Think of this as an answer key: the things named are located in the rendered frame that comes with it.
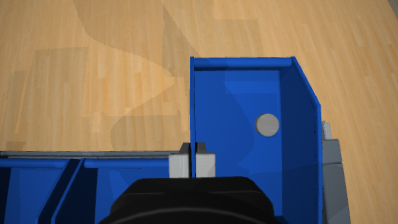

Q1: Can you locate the blue open-front bin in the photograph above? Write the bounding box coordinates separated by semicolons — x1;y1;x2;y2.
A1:
190;56;323;224
51;158;169;224
0;158;81;224

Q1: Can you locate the grey metal disc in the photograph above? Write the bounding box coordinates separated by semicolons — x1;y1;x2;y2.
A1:
255;114;279;136

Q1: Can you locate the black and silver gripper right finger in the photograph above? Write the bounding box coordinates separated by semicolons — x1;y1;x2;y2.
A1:
195;142;216;178

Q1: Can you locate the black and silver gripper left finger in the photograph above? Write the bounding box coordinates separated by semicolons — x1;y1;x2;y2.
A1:
169;142;192;178

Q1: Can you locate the dark grey metal shelf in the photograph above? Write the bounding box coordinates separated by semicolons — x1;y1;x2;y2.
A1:
0;121;351;224

